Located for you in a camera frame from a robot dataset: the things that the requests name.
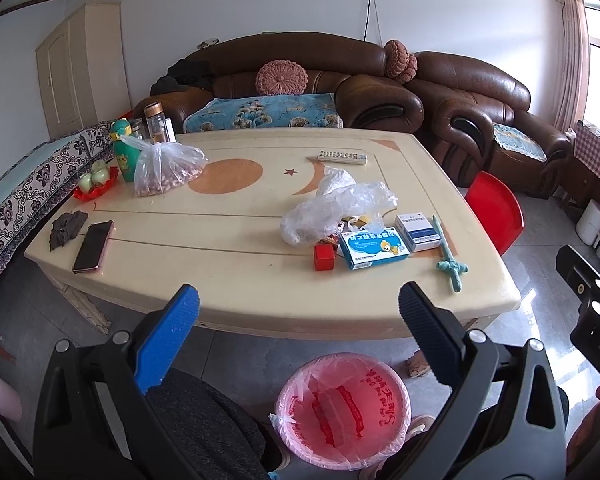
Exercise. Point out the red tray with fruit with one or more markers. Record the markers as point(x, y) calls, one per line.
point(96, 181)

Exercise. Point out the glass jar gold lid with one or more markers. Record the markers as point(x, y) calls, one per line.
point(159, 126)

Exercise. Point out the white appliance on floor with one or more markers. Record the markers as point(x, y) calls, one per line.
point(588, 226)

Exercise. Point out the teal armchair seat cover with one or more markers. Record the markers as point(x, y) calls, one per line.
point(513, 140)

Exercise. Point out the dark grey folded cloth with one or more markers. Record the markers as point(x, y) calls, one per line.
point(66, 227)

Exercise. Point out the black smartphone pink case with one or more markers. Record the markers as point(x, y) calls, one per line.
point(91, 252)

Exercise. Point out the patterned blue daybed cover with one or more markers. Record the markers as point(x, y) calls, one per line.
point(42, 180)

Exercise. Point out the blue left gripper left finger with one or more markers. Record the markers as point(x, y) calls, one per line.
point(167, 331)

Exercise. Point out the red plastic stool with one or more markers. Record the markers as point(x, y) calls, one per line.
point(497, 209)

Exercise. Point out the brown leather armchair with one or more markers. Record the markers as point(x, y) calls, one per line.
point(462, 98)

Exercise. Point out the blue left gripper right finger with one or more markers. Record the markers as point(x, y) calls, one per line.
point(438, 334)

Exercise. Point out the checkered cloth side table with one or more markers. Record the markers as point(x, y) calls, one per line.
point(581, 178)

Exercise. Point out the plastic bag of peanuts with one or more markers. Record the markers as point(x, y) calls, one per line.
point(164, 165)

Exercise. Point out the cream wardrobe cabinet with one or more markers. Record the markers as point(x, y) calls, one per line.
point(81, 70)

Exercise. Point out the pink window curtain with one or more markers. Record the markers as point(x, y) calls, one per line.
point(574, 66)

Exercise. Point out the pink lined trash bin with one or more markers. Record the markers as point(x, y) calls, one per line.
point(343, 411)

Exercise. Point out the green toy sword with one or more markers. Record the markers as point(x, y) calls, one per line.
point(449, 265)

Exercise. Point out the clear plastic bag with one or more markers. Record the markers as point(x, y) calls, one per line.
point(338, 196)

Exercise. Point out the white remote control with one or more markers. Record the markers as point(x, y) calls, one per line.
point(342, 157)

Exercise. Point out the small red cube box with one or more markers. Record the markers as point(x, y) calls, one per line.
point(324, 256)

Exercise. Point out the green cartoon water bottle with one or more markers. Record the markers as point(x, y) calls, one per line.
point(125, 154)

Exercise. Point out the pink round cushion on backrest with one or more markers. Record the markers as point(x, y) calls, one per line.
point(401, 64)

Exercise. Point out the brown leather sofa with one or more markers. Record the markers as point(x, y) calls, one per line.
point(365, 81)

